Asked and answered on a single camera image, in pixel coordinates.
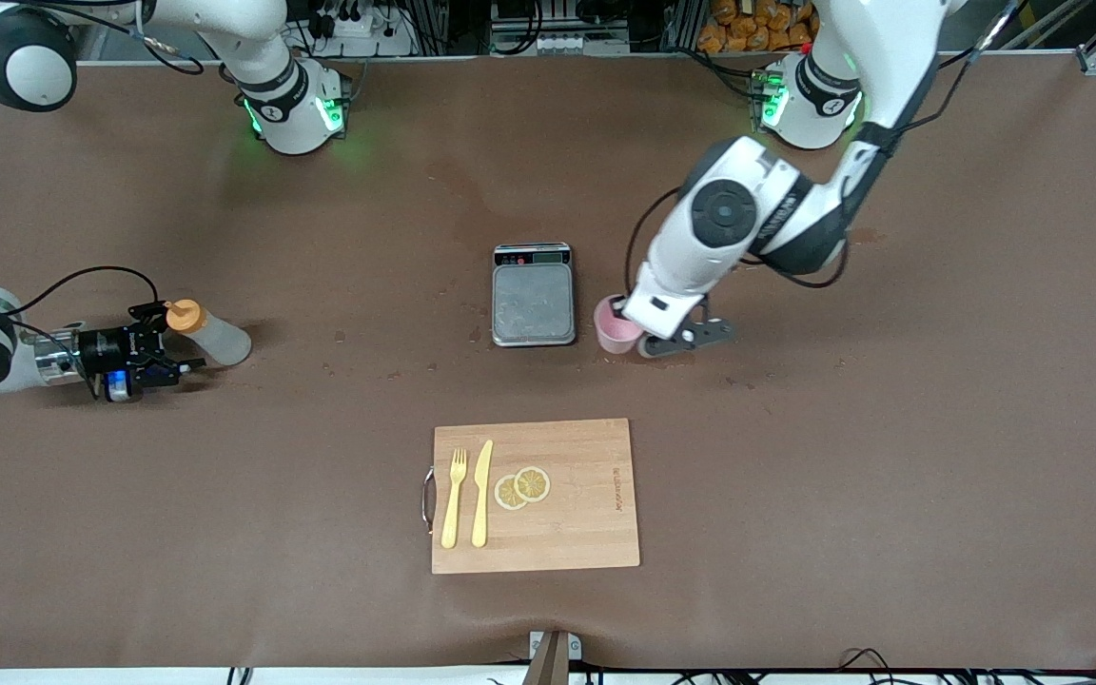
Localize black floor cable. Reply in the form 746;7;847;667
838;649;901;685

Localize pink plastic cup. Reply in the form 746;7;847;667
594;294;644;356

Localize orange snack packages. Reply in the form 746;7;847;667
697;0;815;53

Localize yellow plastic knife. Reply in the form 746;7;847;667
471;440;494;549

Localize grey bracket with wooden post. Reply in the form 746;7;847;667
529;630;582;685

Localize translucent sauce bottle orange cap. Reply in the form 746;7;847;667
166;299;252;367

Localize white terminal block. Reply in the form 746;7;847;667
491;29;630;56

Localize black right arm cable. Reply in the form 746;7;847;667
1;265;161;320

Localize yellow plastic fork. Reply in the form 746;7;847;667
440;448;468;550

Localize silver digital kitchen scale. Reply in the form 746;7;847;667
491;243;577;348

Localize white power strip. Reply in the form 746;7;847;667
305;0;416;58

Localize wooden cutting board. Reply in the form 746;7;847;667
421;418;641;576

